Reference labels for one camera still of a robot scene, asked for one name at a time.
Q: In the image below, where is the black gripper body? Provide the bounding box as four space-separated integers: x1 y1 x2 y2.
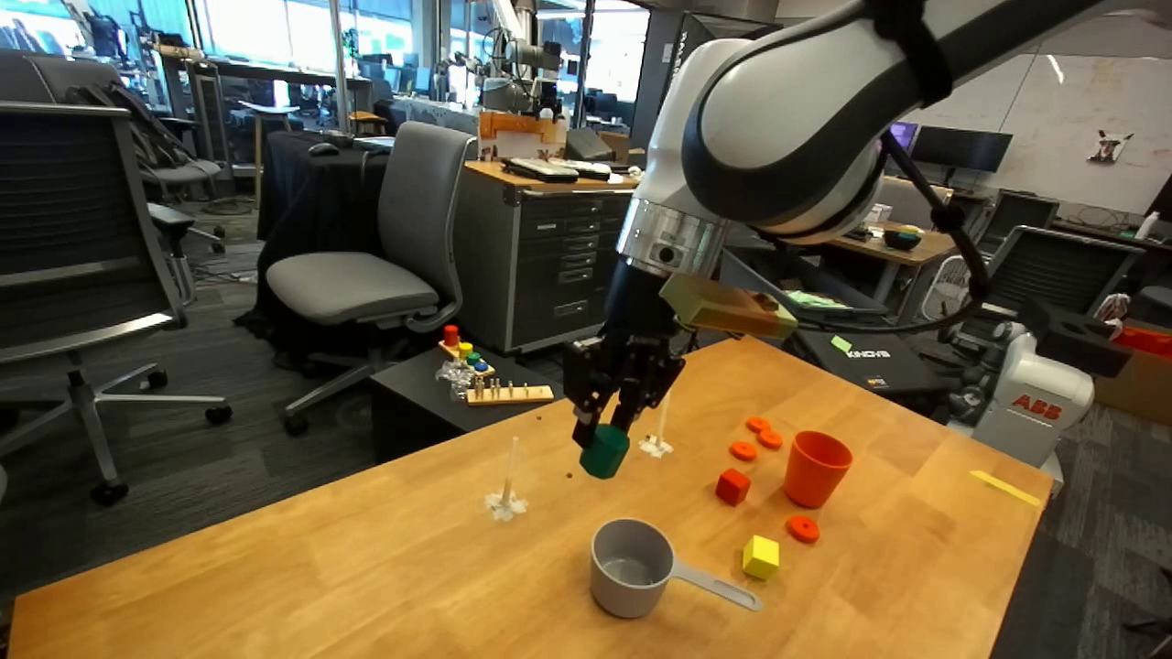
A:
563 264 682 409

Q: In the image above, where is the green block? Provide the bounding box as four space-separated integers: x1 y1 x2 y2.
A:
579 426 632 481

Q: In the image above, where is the red block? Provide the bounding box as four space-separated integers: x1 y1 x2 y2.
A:
713 470 751 507

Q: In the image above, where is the yellow block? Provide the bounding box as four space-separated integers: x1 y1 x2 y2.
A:
741 535 780 579

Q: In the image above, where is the white ABB robot base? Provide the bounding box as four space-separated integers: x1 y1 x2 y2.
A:
973 324 1097 470

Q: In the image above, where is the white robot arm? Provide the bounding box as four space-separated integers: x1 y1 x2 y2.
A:
563 0 1099 451

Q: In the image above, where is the gray measuring cup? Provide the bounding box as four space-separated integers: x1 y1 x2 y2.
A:
591 519 761 619

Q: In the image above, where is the orange plastic cup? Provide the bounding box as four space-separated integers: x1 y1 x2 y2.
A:
780 434 852 508

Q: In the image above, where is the orange disc near cup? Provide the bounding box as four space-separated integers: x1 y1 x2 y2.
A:
788 518 822 547

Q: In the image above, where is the orange disc far left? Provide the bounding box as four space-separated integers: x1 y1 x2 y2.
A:
730 441 757 463

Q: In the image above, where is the orange disc far middle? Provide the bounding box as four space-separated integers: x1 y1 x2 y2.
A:
743 418 774 434

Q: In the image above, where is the clear plastic stand left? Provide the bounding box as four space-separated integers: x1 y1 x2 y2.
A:
485 443 528 523

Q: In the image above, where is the orange disc far right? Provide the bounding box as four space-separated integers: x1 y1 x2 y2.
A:
757 434 783 451

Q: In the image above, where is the gray drawer cabinet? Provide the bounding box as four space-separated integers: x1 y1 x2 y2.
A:
458 160 634 352

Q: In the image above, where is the black low side table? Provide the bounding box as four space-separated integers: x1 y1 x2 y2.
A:
371 352 525 459

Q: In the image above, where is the gray office chair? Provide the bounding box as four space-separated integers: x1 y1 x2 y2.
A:
263 120 474 437

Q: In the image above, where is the black mesh office chair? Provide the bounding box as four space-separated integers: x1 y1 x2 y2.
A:
0 102 230 507

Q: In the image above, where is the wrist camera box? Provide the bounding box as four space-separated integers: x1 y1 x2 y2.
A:
660 271 799 340

